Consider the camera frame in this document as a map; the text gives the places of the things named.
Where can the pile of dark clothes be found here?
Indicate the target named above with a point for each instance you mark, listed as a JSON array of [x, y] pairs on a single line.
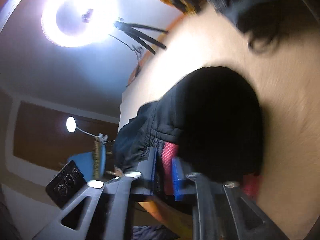
[[252, 7]]

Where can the black tripod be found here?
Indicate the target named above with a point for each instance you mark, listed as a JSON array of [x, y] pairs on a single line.
[[142, 36]]

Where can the small round gooseneck lamp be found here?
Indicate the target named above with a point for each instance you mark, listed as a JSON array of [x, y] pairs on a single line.
[[70, 124]]

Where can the beige blanket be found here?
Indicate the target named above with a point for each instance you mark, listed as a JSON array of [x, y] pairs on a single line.
[[225, 42]]

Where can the brown wooden cupboard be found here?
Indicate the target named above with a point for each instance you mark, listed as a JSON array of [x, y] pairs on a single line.
[[45, 135]]

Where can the blue chair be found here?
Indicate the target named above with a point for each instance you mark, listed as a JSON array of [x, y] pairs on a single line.
[[83, 162]]

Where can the black pants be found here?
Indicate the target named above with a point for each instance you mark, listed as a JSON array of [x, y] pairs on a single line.
[[215, 120]]

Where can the black box with round dials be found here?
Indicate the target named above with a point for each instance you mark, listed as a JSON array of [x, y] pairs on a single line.
[[65, 183]]

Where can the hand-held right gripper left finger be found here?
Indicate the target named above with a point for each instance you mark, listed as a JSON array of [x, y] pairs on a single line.
[[149, 172]]

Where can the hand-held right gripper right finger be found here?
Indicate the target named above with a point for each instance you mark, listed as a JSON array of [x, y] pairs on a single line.
[[178, 180]]

